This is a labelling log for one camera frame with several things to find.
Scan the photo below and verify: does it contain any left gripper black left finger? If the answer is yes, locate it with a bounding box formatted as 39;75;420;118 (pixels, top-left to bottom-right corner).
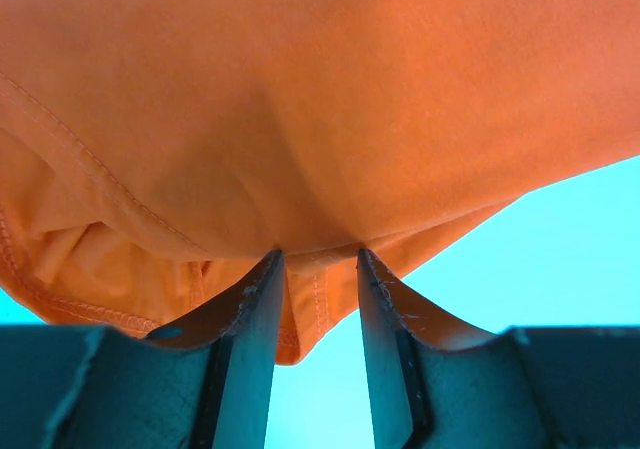
1;251;284;448

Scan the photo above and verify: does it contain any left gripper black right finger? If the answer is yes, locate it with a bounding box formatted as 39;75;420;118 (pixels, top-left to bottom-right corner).
357;250;639;448

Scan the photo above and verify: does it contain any orange t shirt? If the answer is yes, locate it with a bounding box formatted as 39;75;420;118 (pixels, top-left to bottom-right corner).
1;0;639;365

